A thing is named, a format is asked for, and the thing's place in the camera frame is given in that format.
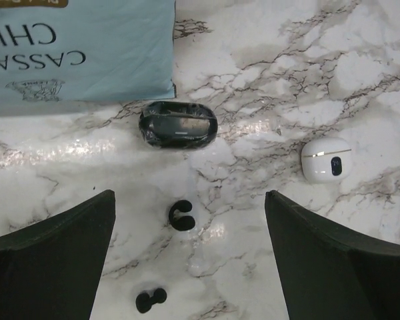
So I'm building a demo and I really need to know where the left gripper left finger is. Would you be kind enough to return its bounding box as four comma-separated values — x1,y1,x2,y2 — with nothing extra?
0,190,115,319

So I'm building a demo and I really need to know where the black earbud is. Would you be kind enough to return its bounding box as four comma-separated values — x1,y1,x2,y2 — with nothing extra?
135,288,167,313
168,199,196,231

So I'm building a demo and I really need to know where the white earbud charging case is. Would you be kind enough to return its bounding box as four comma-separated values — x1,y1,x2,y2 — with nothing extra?
301,137,353,184

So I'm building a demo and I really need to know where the cassava chips bag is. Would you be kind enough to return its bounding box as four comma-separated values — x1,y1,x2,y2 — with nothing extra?
0,0,176,116

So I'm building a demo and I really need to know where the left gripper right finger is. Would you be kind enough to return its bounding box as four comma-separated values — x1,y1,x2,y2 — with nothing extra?
265,191,400,319

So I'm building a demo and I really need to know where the black marbled charging case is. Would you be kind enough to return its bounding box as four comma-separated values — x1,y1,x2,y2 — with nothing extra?
139,101,218,149

